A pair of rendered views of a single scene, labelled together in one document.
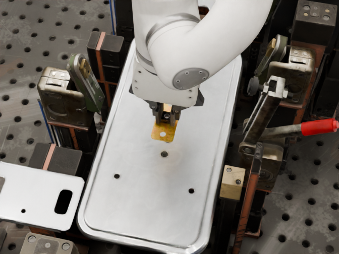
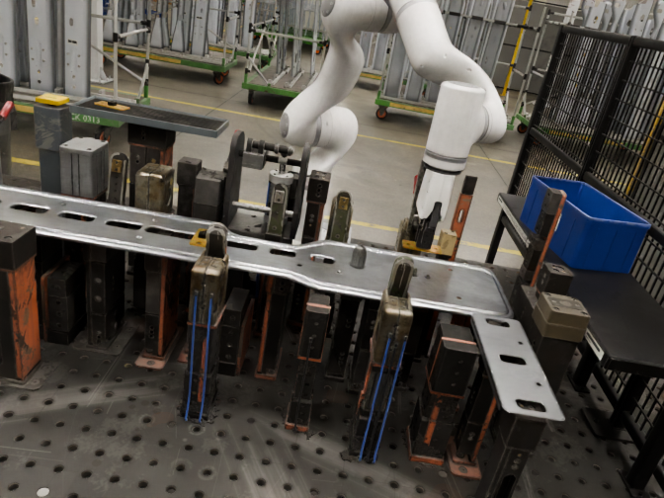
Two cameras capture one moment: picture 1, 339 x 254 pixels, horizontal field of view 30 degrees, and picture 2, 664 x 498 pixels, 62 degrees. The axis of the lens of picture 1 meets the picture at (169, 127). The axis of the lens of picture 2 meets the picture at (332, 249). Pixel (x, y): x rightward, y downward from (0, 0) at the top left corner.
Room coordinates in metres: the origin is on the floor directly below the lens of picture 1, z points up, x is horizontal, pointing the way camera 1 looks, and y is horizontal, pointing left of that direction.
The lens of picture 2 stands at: (1.01, 1.01, 1.53)
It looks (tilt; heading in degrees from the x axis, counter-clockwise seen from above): 25 degrees down; 256
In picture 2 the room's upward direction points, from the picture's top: 10 degrees clockwise
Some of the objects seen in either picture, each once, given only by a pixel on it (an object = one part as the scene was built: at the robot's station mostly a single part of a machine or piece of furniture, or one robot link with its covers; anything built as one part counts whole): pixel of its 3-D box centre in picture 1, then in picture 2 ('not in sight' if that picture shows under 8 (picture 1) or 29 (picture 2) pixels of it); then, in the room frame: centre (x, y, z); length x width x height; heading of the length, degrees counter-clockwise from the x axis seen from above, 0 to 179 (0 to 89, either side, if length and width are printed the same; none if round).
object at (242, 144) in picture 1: (247, 148); not in sight; (0.50, -0.13, 1.06); 0.03 x 0.01 x 0.03; 77
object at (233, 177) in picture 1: (225, 219); (430, 298); (0.45, -0.10, 0.88); 0.04 x 0.04 x 0.36; 77
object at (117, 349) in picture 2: not in sight; (106, 284); (1.21, -0.15, 0.84); 0.13 x 0.11 x 0.29; 77
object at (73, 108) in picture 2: not in sight; (152, 116); (1.16, -0.48, 1.16); 0.37 x 0.14 x 0.02; 167
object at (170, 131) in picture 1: (166, 117); (422, 245); (0.55, 0.00, 1.07); 0.08 x 0.04 x 0.01; 167
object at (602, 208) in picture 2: not in sight; (578, 221); (0.07, -0.18, 1.10); 0.30 x 0.17 x 0.13; 87
